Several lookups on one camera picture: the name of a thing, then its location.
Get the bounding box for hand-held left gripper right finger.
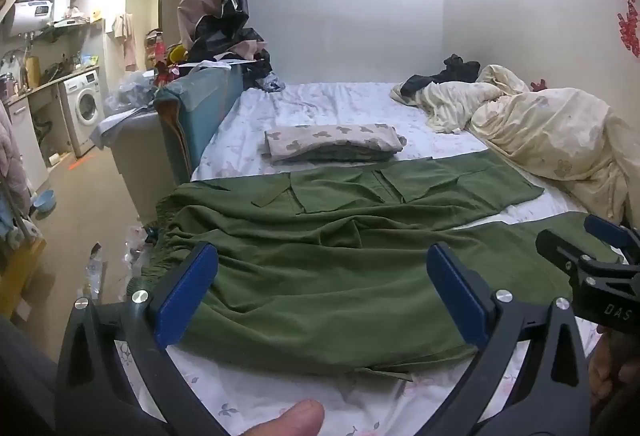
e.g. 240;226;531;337
420;241;593;436

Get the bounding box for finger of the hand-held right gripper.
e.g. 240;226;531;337
585;213;640;263
535;228;594;274

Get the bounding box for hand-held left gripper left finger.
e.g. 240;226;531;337
55;241;236;436

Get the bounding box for green pants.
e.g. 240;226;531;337
125;151;623;379

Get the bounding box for person's right hand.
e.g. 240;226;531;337
587;331;640;412

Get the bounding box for person's left hand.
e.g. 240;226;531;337
249;398;326;436

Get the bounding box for clear plastic bag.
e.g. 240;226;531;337
82;243;108;302

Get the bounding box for cream patterned duvet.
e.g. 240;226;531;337
391;64;633;222

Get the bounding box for grey storage box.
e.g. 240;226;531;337
107;111;176;222

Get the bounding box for blue plastic basin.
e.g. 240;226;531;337
31;188;57;215

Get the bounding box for teal padded headboard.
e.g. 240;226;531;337
154;63;244;182

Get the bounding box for folded stack of clothes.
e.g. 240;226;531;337
264;122;408;163

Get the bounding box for black clothing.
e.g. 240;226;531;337
400;53;482;99

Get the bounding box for white washing machine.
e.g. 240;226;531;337
60;70;107;158

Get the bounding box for pink quilted garment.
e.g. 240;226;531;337
0;106;33;217

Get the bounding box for bed with floral sheet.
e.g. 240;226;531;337
112;81;626;436

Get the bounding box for pile of mixed clothes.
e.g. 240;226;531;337
187;13;286;93

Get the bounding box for pink hanging towel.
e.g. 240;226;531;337
112;13;138;72

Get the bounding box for white water heater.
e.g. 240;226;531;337
2;0;55;39

